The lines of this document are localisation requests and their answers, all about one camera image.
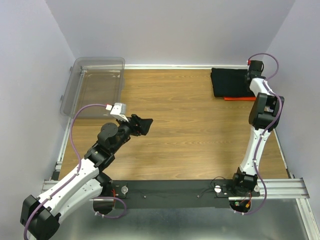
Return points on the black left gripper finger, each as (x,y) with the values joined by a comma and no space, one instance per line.
(144,125)
(135,118)

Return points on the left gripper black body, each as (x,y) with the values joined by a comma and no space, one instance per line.
(134,130)

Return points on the black t-shirt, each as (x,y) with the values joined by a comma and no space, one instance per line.
(228,82)

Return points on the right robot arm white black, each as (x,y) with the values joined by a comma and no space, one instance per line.
(263,119)

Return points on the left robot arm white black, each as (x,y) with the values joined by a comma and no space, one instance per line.
(42,216)

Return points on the folded orange t-shirt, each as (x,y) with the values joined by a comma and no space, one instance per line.
(252,98)

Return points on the clear plastic bin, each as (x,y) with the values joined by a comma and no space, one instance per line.
(93,80)

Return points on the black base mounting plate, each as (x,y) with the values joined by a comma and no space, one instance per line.
(173,194)

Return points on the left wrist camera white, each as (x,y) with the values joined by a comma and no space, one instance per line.
(118,111)

